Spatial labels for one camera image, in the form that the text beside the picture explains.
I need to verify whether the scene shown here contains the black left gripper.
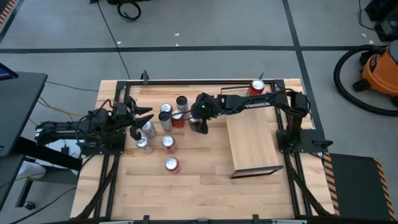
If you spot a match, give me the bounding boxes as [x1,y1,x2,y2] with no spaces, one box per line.
[115,96,155,141]

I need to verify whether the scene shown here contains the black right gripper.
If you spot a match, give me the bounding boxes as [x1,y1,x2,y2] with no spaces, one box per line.
[190,100,210,134]

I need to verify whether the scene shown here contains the red Coca-Cola can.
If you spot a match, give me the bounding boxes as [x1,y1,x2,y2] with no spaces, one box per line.
[187,115,202,132]
[246,78,266,96]
[164,156,180,174]
[161,134,178,154]

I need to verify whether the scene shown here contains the tall slim silver can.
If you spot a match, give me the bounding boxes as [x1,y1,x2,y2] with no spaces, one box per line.
[157,111,174,133]
[175,95,190,118]

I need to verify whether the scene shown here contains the red Coke Zero can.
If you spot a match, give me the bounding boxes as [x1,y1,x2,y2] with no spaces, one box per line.
[170,108,185,129]
[159,101,174,115]

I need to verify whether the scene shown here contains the silver Diet Coke can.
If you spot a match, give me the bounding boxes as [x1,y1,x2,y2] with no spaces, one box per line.
[141,120,158,140]
[136,135,154,154]

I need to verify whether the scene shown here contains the white paper sheet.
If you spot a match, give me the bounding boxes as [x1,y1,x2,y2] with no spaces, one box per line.
[46,144,85,170]

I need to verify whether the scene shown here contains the black desk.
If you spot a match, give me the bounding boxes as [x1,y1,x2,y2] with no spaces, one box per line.
[0,71,84,210]

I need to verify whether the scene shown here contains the computer monitor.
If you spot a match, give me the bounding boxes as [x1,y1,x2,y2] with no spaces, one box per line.
[0,62,19,82]

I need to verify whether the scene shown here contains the orange shop vacuum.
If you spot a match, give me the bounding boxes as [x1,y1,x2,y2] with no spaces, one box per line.
[333,44,398,118]
[353,39,398,106]

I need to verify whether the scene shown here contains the black mat hazard stripes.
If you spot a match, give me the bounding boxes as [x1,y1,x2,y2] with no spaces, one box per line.
[0,0,18,24]
[323,152,398,222]

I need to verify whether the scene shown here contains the black equipment case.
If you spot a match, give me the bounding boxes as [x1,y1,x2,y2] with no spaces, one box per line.
[359,0,398,43]

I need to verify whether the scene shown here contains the black aluminium table frame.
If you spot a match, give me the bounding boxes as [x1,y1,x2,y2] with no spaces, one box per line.
[74,79,335,220]

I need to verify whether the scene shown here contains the yellow cable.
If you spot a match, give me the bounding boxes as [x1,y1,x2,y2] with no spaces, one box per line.
[37,96,94,118]

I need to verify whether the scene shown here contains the thin black cable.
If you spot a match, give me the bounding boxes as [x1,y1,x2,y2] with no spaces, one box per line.
[45,80,99,93]

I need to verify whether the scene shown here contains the long black floor cable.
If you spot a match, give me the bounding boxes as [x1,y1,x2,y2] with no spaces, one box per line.
[90,0,131,80]

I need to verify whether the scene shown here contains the coiled black cable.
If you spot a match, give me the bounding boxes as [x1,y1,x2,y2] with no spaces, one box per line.
[116,1,142,22]

